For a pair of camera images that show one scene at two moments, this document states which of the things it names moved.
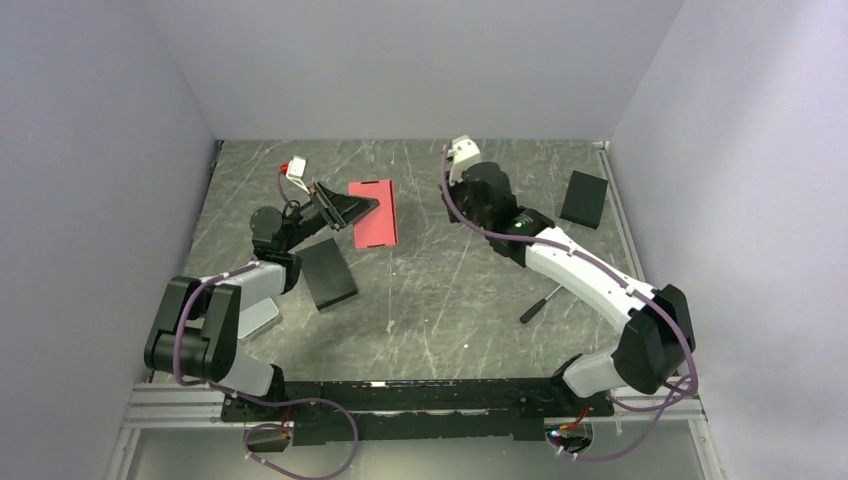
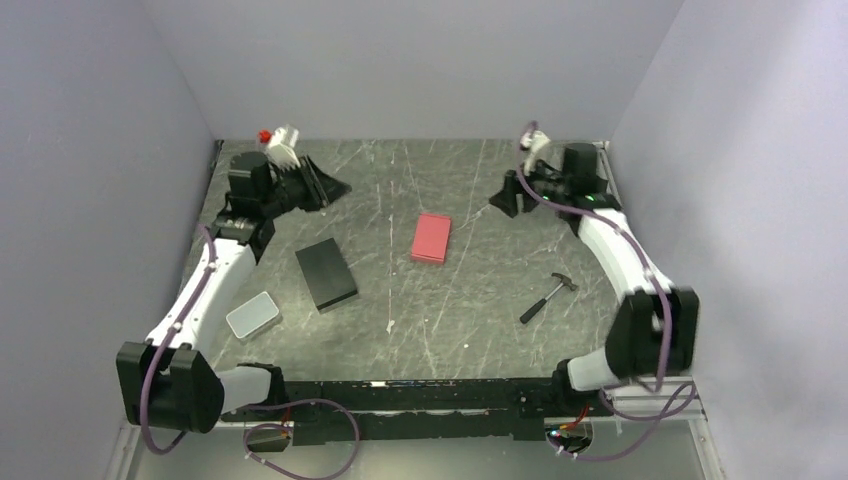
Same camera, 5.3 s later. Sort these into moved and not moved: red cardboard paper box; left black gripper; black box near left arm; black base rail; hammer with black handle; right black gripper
Moved: right black gripper; red cardboard paper box; left black gripper
Not moved: black box near left arm; hammer with black handle; black base rail
